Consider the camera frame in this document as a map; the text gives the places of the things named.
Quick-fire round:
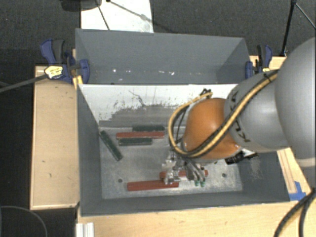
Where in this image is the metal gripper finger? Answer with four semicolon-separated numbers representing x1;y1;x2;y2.
164;169;182;184
161;160;175;171

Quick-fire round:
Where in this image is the red-brown flat block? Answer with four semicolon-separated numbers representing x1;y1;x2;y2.
116;131;165;140
158;170;209;179
126;180;180;192

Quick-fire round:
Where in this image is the dark green flat block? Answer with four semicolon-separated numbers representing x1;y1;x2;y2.
131;124;166;132
118;137;154;147
99;130;123;162

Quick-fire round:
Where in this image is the grey metal bin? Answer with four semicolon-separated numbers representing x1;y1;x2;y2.
75;28;291;217

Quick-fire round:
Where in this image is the pale wood flat board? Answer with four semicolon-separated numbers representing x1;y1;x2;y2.
29;63;81;211

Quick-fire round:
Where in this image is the black cylinder on white bracket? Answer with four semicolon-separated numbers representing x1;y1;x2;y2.
224;151;259;165

